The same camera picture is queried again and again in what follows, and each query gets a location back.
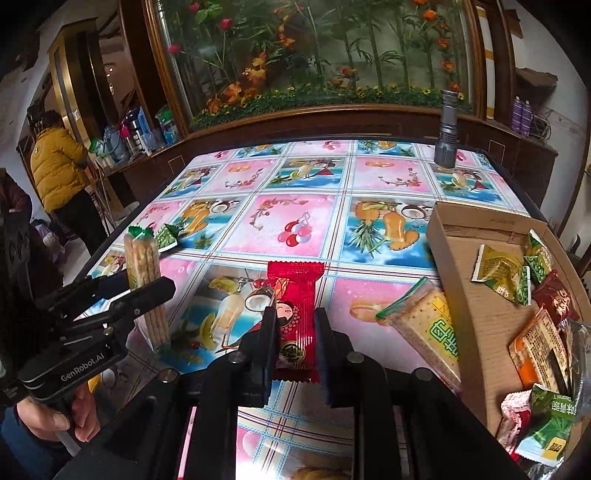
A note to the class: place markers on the long green cracker pack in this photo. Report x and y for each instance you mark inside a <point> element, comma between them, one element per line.
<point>142,265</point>

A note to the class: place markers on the brown cardboard box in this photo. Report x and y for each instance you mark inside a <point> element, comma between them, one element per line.
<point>485,323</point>

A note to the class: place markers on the dark red snack packet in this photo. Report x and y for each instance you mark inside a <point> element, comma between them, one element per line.
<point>554,297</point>

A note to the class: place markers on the colourful fruit tablecloth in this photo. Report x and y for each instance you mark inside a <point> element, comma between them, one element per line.
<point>337,224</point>

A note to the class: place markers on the green pea snack packet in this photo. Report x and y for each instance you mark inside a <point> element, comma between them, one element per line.
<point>167,237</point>

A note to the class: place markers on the purple bottles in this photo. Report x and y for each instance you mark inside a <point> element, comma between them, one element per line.
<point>522,117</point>

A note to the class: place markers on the silver foil snack bag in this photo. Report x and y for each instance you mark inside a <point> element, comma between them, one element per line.
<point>577,341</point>

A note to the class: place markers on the dark wooden cabinet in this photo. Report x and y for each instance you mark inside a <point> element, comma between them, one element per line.
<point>525,164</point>

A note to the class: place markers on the person in yellow jacket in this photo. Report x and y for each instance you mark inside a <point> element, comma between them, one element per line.
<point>58,163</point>

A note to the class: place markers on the small green yellow snack packet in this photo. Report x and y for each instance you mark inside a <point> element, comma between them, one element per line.
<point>538,257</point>

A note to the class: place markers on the red white snack packet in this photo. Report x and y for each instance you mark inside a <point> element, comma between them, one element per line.
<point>516,415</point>

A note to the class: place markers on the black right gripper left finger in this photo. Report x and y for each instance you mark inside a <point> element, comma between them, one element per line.
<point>261,348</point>

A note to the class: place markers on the orange cracker pack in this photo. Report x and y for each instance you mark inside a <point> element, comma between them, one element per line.
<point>539,355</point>

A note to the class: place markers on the grey flashlight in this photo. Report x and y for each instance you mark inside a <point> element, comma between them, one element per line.
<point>447,144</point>

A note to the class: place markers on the green blue snack packet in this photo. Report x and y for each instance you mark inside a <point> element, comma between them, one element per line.
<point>548,432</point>

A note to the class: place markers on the flower bamboo mural panel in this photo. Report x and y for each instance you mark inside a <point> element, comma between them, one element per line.
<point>238,59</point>

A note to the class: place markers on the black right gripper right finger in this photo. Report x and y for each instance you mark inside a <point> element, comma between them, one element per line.
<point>331,355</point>

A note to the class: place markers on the red festive snack packet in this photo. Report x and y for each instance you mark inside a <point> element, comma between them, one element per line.
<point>294,299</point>

